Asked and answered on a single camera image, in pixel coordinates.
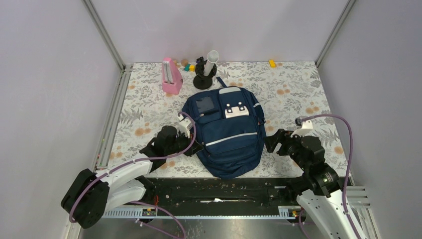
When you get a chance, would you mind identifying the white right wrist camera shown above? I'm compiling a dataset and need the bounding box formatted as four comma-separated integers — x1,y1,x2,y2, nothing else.
291,118,314,138

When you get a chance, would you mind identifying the green block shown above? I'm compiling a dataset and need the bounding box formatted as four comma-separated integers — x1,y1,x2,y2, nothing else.
184,63,191,72

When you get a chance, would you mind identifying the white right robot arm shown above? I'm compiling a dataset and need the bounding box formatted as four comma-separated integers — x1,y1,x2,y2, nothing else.
264,129,367,239

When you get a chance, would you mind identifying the yellow block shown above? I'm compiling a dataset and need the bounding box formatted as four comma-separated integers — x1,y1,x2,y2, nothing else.
268,59,277,68

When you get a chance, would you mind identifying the pink rack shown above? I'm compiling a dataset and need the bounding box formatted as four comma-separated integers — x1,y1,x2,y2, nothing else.
162,57,183,95

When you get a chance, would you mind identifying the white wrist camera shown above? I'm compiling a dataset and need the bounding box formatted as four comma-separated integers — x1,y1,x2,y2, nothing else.
291,118,314,138
178,115,193,138

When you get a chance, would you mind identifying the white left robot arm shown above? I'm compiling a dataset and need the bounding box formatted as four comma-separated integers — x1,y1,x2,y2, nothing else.
60,126,203,229

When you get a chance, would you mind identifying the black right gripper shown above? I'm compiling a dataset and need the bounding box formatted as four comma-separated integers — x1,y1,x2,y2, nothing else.
262,128,309,171

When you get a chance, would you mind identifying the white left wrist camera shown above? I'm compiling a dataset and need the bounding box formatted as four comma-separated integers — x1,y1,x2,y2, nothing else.
178,115,193,138

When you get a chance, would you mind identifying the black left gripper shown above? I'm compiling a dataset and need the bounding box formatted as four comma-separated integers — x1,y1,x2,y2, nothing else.
165,129,203,157

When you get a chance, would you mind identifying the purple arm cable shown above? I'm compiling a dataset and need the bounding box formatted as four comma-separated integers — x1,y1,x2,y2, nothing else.
296,114,363,239
68,112,198,239

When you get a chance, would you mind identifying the navy blue backpack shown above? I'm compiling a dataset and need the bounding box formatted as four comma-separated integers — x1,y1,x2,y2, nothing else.
182,85,266,180

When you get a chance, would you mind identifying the black round stand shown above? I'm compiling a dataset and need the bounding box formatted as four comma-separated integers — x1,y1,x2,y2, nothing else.
193,56,217,90

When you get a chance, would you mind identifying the white cylinder on stand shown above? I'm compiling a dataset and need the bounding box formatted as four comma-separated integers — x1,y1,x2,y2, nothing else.
203,50,219,77

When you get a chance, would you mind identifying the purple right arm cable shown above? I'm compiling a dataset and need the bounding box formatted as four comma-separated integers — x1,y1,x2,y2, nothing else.
296,114,363,239

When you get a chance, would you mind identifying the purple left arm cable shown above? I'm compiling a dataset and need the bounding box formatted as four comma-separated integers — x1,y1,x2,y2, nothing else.
68,112,198,239

